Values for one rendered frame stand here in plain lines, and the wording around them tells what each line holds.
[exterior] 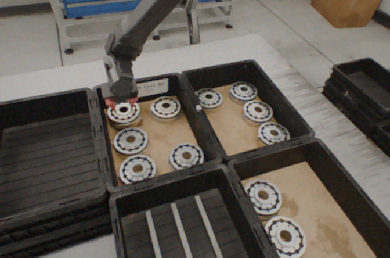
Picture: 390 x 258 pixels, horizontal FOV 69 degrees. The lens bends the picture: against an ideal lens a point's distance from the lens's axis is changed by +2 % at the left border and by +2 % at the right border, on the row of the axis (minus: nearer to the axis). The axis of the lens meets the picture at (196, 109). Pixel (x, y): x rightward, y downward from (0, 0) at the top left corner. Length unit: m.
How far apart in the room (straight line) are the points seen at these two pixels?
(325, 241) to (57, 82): 1.18
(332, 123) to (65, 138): 1.02
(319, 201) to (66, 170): 0.72
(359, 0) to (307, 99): 2.39
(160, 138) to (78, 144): 0.25
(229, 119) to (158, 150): 0.28
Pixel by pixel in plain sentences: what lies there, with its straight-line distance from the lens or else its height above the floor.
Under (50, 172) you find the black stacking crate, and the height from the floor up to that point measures 0.83.
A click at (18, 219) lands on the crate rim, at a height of 0.93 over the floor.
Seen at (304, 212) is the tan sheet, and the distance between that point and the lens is 0.86.
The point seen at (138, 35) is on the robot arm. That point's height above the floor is 1.19.
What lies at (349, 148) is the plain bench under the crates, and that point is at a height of 0.70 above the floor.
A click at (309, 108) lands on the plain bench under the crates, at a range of 1.33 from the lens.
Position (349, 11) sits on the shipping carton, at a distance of 3.66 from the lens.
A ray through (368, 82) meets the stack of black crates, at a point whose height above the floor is 0.49.
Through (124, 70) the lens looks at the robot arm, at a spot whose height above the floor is 1.10.
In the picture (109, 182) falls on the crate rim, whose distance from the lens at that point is 0.73.
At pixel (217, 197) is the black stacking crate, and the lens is 0.81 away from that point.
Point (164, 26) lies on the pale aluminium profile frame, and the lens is 2.90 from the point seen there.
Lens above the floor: 1.55
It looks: 45 degrees down
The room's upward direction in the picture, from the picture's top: 5 degrees clockwise
